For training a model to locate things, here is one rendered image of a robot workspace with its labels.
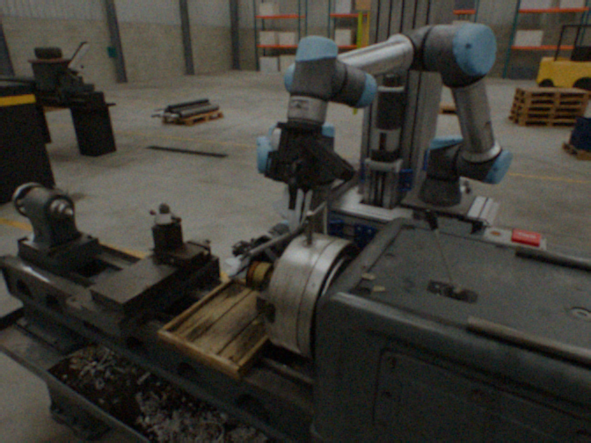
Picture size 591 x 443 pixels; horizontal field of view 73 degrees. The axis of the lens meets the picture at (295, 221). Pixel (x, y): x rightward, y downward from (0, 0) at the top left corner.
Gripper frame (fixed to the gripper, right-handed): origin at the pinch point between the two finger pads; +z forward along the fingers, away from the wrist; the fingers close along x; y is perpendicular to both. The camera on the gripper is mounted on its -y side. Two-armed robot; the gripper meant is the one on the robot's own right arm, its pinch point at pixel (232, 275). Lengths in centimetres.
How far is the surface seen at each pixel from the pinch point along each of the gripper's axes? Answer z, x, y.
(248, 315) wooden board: -7.1, -19.1, 0.9
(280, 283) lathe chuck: 9.3, 9.9, -22.1
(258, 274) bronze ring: -0.1, 3.1, -8.9
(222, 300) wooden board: -9.3, -19.1, 13.2
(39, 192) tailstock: -1, 7, 97
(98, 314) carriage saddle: 19.5, -15.5, 38.4
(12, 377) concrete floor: 12, -108, 152
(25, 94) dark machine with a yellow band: -173, 7, 428
